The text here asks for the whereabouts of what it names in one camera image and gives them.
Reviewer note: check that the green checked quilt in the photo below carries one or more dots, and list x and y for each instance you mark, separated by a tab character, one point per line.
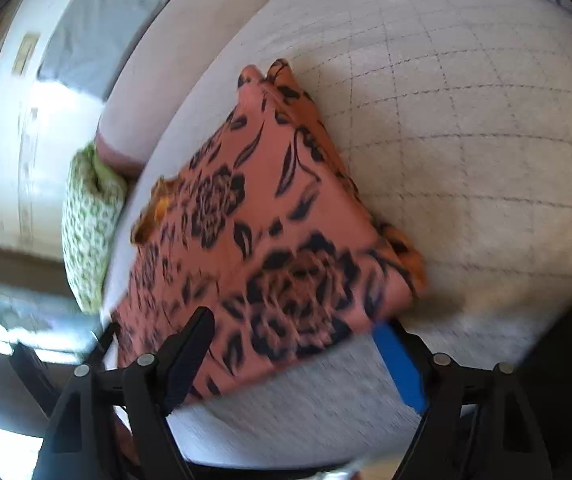
88	230

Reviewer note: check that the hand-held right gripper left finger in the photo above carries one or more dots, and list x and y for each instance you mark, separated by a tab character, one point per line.
185	360

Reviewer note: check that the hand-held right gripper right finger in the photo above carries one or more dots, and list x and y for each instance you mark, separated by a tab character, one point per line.
401	365

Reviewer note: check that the pink rolled bolster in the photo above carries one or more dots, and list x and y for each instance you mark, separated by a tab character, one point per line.
175	70

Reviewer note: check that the orange floral shirt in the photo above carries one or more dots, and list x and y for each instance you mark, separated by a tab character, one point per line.
266	230

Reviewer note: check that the wall light switch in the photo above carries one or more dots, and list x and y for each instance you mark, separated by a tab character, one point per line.
25	54

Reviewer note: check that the grey pillow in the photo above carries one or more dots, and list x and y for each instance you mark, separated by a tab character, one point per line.
100	35

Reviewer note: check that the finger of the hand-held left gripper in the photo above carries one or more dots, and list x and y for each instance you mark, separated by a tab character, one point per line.
108	340
33	375

